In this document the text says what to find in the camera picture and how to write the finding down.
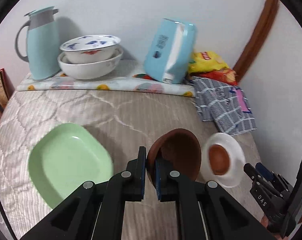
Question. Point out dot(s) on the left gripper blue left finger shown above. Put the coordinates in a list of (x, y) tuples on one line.
[(140, 174)]

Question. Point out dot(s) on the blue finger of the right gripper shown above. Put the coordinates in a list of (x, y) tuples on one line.
[(265, 173), (254, 174)]

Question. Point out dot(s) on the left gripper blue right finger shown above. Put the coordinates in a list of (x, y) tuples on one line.
[(164, 182)]

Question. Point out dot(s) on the white ceramic bowl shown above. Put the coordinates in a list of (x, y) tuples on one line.
[(237, 160)]

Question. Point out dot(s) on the brown small bowl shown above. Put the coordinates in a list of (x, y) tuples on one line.
[(219, 159), (181, 148)]

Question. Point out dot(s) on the green plastic plate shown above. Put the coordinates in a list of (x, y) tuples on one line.
[(64, 159)]

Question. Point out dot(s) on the person's hand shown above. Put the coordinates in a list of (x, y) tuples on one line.
[(264, 221)]

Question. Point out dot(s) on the grey checkered cloth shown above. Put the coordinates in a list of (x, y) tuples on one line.
[(223, 104)]

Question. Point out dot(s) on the red snack bag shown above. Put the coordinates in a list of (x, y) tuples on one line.
[(225, 75)]

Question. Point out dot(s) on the fruit print rolled mat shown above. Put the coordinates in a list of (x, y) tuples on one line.
[(137, 83)]

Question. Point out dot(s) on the large white porcelain bowl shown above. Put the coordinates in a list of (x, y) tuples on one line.
[(90, 71)]

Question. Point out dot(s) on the yellow chips bag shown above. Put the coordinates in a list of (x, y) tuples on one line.
[(206, 61)]

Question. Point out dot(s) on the light blue electric kettle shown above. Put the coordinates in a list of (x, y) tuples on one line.
[(170, 52)]

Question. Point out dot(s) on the blue patterned porcelain bowl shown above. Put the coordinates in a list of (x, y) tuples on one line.
[(90, 48)]

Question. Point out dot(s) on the light blue thermos jug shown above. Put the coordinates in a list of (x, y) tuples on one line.
[(42, 43)]

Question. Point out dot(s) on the patterned gift box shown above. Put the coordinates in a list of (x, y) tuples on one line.
[(4, 91)]

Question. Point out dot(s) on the brown wooden door frame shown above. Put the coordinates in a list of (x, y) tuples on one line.
[(257, 39)]

